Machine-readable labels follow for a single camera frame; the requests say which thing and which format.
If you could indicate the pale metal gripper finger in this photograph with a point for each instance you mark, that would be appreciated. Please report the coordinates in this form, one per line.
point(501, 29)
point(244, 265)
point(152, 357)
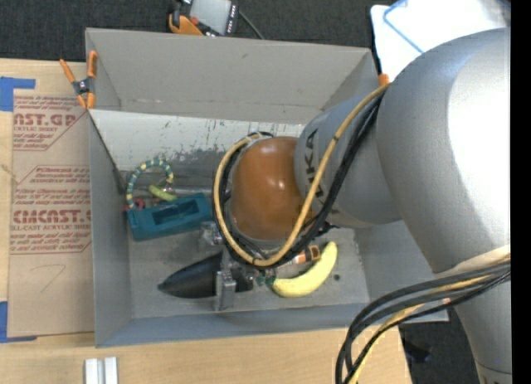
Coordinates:
point(225, 293)

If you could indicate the grey metal bin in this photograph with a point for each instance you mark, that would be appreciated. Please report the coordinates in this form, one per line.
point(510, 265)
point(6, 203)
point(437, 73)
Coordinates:
point(174, 291)

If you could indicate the small clear plastic thing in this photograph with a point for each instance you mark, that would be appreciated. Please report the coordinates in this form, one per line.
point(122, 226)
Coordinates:
point(209, 235)

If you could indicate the yellow banana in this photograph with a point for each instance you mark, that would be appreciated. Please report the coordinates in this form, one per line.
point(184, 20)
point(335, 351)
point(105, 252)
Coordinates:
point(315, 280)

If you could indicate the teal blue box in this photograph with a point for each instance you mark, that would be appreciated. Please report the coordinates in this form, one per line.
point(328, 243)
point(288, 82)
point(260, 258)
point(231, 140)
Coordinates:
point(145, 225)

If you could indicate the small yellow-green curved thing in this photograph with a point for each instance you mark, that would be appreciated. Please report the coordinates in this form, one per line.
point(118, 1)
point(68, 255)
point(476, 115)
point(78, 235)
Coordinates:
point(162, 194)

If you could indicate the brown cardboard board red print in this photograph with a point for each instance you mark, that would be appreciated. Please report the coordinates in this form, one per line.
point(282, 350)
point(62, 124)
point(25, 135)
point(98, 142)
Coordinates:
point(50, 291)

